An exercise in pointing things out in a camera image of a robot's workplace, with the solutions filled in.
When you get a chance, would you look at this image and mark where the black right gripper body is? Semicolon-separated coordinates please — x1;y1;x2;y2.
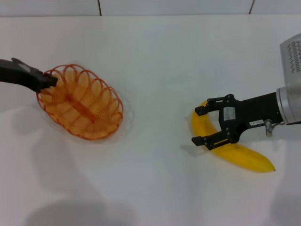
218;92;282;144

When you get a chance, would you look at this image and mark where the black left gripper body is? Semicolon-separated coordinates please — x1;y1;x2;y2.
0;57;45;93

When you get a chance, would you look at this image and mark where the yellow plastic banana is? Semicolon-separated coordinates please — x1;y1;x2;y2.
190;100;277;174

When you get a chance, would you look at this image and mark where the orange wire basket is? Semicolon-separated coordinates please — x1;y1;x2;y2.
36;63;124;142

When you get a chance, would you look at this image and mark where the silver plug with cable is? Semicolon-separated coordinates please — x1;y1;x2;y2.
264;119;285;137

